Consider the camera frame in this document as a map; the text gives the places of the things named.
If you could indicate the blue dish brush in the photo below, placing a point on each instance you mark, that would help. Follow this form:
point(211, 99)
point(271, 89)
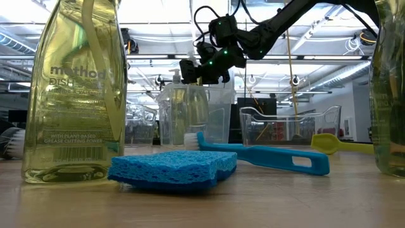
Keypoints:
point(269, 156)

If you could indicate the low clear plastic bin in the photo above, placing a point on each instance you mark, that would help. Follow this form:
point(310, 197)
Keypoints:
point(142, 126)
point(329, 120)

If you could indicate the black tripod stand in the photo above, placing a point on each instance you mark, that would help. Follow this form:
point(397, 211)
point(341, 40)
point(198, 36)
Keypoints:
point(160, 95)

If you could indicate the black desk monitor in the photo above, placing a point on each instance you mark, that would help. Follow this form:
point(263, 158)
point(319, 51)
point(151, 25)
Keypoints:
point(16, 116)

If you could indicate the blue cellulose sponge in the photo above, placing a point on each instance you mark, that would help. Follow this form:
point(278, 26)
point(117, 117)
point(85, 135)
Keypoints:
point(171, 168)

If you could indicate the tall clear plastic bin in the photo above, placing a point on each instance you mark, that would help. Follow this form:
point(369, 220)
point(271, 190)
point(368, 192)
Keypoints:
point(221, 120)

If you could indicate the grey dish brush white bristles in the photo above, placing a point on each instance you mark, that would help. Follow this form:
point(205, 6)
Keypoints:
point(14, 144)

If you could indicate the green dish brush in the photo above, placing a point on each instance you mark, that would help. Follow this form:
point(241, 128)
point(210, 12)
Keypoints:
point(329, 143)

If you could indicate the small hanging reel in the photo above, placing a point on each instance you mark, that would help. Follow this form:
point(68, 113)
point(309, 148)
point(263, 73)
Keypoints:
point(252, 79)
point(295, 79)

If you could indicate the black monitor panel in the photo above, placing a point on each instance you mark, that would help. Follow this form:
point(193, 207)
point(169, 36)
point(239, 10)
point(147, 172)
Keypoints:
point(259, 102)

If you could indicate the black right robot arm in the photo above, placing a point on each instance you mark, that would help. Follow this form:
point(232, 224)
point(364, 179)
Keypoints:
point(284, 19)

